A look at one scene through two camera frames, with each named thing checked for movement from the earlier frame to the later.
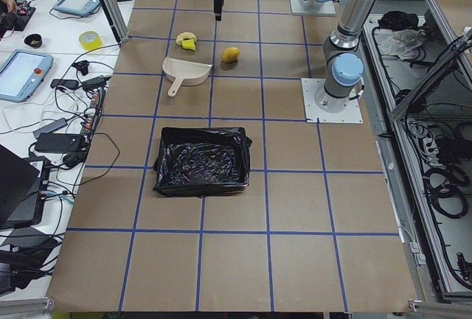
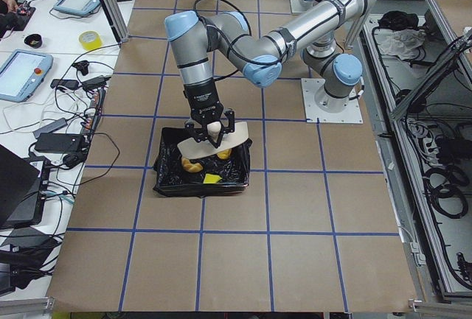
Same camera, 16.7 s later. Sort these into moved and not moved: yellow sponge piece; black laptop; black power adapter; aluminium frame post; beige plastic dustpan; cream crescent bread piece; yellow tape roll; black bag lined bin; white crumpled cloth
Moved: beige plastic dustpan; yellow sponge piece; cream crescent bread piece
Not moved: black laptop; black power adapter; yellow tape roll; white crumpled cloth; black bag lined bin; aluminium frame post
